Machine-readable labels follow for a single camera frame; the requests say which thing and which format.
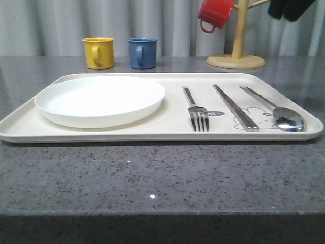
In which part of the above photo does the silver chopstick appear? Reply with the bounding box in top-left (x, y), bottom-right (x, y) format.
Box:
top-left (212, 84), bottom-right (254, 132)
top-left (214, 84), bottom-right (260, 132)

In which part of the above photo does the white round plate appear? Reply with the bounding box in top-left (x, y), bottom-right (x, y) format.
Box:
top-left (34, 76), bottom-right (166, 128)

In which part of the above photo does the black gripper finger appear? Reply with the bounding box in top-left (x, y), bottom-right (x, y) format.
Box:
top-left (268, 0), bottom-right (288, 20)
top-left (284, 0), bottom-right (315, 22)

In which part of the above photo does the wooden mug tree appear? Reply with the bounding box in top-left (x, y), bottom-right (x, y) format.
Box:
top-left (206, 0), bottom-right (268, 69)

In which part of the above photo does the silver fork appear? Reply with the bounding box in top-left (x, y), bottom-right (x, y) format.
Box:
top-left (182, 86), bottom-right (209, 132)

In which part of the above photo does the blue mug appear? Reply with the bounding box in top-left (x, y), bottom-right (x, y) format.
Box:
top-left (128, 37), bottom-right (158, 69)

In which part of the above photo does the yellow mug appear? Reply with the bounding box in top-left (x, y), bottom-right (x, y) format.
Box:
top-left (82, 37), bottom-right (115, 69)

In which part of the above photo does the red mug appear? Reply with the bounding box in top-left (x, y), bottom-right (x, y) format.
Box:
top-left (198, 0), bottom-right (235, 33)

